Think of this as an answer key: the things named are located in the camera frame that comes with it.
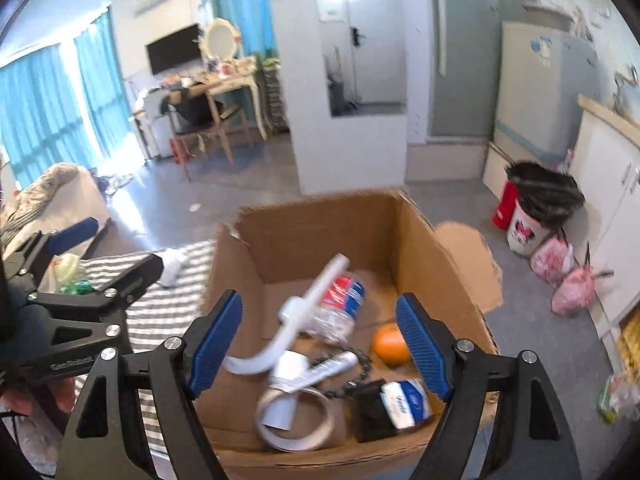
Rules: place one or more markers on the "small white eared figure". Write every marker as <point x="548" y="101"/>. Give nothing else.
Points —
<point x="172" y="267"/>

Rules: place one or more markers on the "pair of slippers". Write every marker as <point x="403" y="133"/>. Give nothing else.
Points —
<point x="116" y="182"/>

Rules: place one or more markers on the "yellow patterned item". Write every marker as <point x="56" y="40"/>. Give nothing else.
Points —
<point x="630" y="347"/>

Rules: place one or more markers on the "white dressing table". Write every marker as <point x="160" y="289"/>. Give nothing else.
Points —
<point x="235" y="80"/>

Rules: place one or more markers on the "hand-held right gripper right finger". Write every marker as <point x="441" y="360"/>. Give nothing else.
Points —
<point x="425" y="345"/>

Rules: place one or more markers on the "clear bottle blue red label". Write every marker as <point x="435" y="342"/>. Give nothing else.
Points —
<point x="345" y="295"/>

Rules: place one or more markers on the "pale green fridge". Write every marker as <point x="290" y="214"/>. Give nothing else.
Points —
<point x="545" y="90"/>

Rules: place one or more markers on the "wooden chair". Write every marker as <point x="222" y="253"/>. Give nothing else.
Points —
<point x="215" y="130"/>

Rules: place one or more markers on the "black box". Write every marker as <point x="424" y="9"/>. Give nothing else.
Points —
<point x="370" y="410"/>

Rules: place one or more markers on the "grey sliding door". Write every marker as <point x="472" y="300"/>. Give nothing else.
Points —
<point x="470" y="60"/>

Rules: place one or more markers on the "pink plastic bag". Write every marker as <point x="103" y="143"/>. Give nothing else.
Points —
<point x="572" y="292"/>
<point x="552" y="262"/>

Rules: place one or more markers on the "white entry door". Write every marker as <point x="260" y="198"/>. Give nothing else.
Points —
<point x="380" y="35"/>

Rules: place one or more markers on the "checked tablecloth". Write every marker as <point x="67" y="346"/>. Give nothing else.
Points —
<point x="165" y="320"/>

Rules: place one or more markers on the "white kitchen cabinet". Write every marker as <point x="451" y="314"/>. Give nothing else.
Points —
<point x="610" y="210"/>

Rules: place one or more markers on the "orange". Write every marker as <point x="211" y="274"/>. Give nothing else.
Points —
<point x="387" y="345"/>

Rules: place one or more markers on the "white mini fridge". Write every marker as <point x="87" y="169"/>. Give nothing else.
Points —
<point x="160" y="135"/>

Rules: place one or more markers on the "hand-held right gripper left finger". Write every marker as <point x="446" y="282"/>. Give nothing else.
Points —
<point x="215" y="340"/>

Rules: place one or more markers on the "green white plastic bag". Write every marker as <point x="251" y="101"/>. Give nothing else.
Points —
<point x="620" y="400"/>

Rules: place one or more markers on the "white oval mirror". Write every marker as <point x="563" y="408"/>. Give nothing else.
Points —
<point x="220" y="37"/>

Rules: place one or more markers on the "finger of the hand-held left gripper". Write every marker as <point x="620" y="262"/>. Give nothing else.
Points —
<point x="130" y="280"/>
<point x="72" y="237"/>

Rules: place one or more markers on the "teal window curtain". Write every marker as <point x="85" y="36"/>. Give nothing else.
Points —
<point x="40" y="120"/>
<point x="105" y="85"/>

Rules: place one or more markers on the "red container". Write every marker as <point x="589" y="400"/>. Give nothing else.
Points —
<point x="504" y="207"/>

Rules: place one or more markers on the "white tape roll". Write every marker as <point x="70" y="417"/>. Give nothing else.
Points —
<point x="300" y="442"/>

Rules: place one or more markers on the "dark green suitcase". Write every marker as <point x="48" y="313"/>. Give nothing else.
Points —
<point x="275" y="105"/>

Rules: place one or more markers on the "black trash bag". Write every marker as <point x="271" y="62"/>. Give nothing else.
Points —
<point x="545" y="190"/>

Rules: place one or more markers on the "black wall television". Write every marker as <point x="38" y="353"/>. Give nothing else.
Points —
<point x="172" y="50"/>

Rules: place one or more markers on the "white cartoon trash bin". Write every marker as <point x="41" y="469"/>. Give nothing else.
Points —
<point x="525" y="232"/>

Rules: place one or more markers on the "blue white tissue pack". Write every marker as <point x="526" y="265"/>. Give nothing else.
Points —
<point x="407" y="402"/>

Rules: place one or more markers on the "teal curtain behind mirror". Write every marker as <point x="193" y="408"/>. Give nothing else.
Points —
<point x="240" y="5"/>

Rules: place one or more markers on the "green snack packet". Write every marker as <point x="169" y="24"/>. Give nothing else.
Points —
<point x="77" y="287"/>

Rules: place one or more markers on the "small white cream tube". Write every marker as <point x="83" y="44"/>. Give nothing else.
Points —
<point x="335" y="362"/>

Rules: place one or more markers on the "cardboard box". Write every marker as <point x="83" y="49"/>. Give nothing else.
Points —
<point x="300" y="240"/>

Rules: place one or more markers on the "white curved tube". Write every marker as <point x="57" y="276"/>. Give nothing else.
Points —
<point x="320" y="285"/>

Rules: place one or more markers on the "grey patterned duvet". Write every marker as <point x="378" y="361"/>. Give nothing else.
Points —
<point x="55" y="180"/>

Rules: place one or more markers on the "white bed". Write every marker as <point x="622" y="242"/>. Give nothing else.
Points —
<point x="95" y="200"/>

